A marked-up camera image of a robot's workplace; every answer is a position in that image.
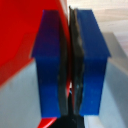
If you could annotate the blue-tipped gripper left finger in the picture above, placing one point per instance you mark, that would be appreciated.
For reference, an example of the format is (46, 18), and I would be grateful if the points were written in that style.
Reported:
(50, 63)

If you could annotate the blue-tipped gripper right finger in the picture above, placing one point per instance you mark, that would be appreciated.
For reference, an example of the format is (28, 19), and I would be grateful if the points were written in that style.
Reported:
(91, 63)

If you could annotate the red plastic cup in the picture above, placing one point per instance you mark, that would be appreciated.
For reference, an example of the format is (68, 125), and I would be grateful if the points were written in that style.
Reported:
(23, 33)

